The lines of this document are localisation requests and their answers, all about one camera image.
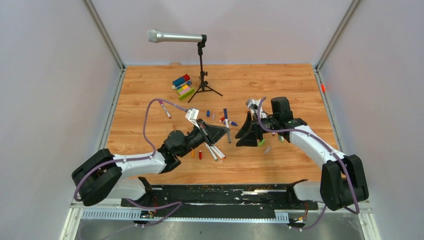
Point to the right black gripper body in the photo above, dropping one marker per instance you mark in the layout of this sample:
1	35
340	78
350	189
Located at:
266	123

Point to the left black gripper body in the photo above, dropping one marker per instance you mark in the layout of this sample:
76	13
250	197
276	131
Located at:
205	132

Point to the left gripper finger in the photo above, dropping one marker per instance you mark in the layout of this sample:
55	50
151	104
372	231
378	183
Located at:
208	127
217	134

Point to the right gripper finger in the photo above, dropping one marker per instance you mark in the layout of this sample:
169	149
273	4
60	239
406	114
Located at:
247	130
247	141

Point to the white marker dark green cap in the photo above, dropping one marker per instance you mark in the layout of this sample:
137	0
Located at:
212	152

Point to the white marker orange cap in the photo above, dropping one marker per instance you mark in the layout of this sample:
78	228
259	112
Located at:
216	154

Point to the white marker red tip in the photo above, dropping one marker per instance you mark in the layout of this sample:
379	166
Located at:
219	153

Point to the white marker navy cap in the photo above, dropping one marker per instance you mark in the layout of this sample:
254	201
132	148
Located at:
226	121

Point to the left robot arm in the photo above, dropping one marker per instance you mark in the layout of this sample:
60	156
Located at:
106	175

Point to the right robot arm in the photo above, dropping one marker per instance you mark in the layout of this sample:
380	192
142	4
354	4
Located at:
342	184

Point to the black tripod microphone stand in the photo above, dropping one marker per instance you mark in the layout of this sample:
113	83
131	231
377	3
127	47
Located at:
204	85

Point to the green yellow pink block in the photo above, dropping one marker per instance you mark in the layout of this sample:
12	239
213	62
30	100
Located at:
184	92

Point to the blue red toy train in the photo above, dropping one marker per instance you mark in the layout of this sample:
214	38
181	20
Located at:
181	81

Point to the silver microphone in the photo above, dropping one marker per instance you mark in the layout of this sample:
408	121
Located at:
157	36

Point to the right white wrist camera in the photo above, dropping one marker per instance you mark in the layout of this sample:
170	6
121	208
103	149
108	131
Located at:
253	106

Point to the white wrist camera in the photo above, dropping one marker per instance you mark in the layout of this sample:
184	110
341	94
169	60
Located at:
253	106
192	116

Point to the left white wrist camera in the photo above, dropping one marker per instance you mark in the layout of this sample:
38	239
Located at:
192	116

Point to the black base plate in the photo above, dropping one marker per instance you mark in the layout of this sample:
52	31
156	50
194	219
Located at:
224	201

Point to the aluminium frame rail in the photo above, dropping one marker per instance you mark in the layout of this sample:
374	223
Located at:
121	209

